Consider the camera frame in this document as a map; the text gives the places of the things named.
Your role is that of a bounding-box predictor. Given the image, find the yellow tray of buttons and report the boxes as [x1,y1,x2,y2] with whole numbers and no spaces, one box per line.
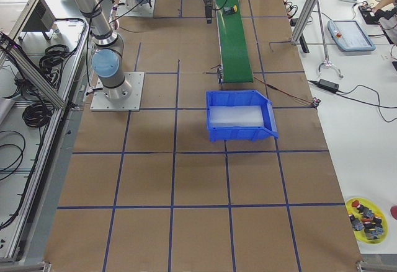
[345,197,388,244]

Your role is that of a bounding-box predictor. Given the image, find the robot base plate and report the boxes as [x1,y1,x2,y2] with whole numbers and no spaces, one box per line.
[116,0,156,18]
[91,72,145,112]

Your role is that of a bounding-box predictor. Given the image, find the green conveyor belt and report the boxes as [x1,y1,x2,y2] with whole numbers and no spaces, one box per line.
[216,0,253,84]

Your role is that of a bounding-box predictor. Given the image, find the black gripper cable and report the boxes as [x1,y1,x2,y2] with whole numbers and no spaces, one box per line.
[85,0,156,87]

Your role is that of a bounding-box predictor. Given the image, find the blue destination bin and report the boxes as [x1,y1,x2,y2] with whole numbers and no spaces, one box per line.
[206,90,279,142]

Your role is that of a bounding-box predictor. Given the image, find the blue teach pendant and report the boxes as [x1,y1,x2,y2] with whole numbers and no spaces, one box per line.
[327,20,376,52]

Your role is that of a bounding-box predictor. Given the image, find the red black conveyor wires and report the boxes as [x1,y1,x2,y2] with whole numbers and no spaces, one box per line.
[254,78,320,107]

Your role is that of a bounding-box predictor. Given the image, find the aluminium frame post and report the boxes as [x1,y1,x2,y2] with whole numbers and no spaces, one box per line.
[291,0,318,45]

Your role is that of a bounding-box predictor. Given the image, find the black power adapter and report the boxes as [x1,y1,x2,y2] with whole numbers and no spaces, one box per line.
[317,79,339,94]

